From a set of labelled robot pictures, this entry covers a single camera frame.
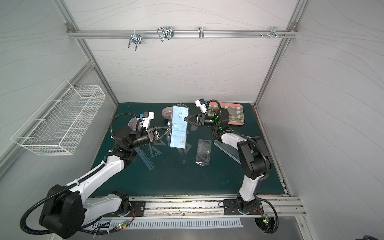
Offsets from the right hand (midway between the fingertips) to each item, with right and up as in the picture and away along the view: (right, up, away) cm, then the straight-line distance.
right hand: (183, 120), depth 74 cm
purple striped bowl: (-16, +6, +39) cm, 42 cm away
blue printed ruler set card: (-2, -3, -2) cm, 5 cm away
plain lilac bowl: (-38, -3, +28) cm, 47 cm away
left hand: (-5, -5, -7) cm, 10 cm away
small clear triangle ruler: (-17, -16, +24) cm, 34 cm away
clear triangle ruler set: (+2, -6, -1) cm, 7 cm away
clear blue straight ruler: (-26, -24, +17) cm, 39 cm away
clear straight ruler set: (-2, -23, +19) cm, 30 cm away
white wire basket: (-58, -3, -7) cm, 58 cm away
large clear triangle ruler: (-23, -18, +21) cm, 37 cm away
